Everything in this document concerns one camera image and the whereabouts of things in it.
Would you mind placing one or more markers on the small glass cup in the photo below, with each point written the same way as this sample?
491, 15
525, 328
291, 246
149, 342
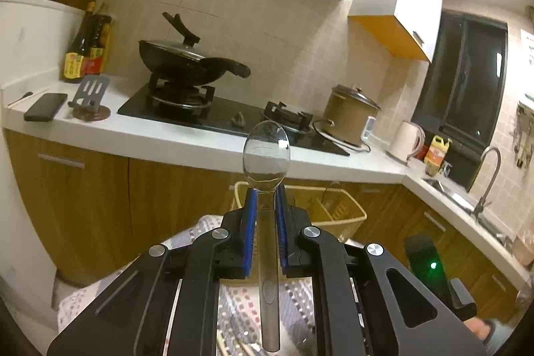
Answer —
447, 169

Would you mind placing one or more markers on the black smartphone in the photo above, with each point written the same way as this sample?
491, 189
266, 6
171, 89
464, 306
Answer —
44, 108

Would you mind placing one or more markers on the black gas stove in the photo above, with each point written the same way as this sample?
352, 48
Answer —
225, 110

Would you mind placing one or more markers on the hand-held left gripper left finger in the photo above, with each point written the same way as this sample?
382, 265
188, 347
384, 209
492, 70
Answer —
250, 231

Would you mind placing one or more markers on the tall dark soy sauce bottle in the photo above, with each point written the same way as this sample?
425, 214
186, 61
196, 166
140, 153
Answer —
75, 64

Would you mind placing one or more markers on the clear plastic spoon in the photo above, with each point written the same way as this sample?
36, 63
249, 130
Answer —
240, 324
267, 156

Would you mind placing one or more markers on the brown rice cooker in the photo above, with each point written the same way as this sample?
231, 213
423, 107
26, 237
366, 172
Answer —
346, 114

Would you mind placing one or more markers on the person's slippered foot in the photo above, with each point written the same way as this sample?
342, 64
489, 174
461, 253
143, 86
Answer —
486, 329

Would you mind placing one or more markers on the grey phone stand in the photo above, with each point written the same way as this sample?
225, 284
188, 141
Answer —
89, 89

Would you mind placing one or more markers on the glass wok lid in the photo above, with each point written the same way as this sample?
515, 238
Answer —
171, 47

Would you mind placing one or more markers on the hanging kitchen rag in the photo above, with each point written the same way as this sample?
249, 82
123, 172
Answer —
523, 130

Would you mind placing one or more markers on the white wall notice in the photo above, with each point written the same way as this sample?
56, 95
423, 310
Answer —
527, 47

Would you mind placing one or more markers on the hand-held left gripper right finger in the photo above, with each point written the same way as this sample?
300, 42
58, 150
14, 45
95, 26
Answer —
280, 231

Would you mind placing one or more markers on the yellow oil bottle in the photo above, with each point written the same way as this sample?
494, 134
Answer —
436, 151

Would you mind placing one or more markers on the white electric kettle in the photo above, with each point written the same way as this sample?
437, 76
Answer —
404, 141

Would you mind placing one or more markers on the dark window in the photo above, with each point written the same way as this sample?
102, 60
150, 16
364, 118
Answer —
459, 80

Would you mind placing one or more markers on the beige plastic utensil basket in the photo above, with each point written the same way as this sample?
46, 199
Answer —
333, 206

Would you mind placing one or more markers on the steel sink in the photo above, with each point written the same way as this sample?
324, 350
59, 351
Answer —
450, 193

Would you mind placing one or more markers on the dark bottle with red label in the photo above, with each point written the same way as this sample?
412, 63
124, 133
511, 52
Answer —
95, 60

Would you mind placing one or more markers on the steel faucet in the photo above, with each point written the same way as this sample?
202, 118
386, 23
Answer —
484, 189

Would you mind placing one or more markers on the black wok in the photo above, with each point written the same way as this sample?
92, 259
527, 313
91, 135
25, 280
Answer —
179, 68

